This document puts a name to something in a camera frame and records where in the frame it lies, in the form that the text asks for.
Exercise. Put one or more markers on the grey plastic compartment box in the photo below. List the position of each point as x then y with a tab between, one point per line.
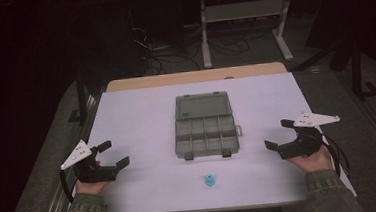
205	133

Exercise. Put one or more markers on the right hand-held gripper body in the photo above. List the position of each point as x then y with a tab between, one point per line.
301	148

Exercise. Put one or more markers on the person's left hand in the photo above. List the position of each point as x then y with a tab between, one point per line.
89	188

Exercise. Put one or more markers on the white metal desk frame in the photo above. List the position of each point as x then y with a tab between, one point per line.
242	10

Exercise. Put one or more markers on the person's right hand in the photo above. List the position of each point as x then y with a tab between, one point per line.
313	162

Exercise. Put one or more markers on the white table cover sheet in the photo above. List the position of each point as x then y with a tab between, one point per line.
137	123

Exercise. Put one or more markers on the grey metal floor rail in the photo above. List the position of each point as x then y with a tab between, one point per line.
374	126
54	209

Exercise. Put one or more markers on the small blue plastic part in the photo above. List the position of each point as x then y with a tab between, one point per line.
209	180

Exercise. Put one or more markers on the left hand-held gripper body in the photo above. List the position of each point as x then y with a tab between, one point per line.
94	174

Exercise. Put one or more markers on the black metal stand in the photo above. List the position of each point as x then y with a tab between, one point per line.
357	74
82	100

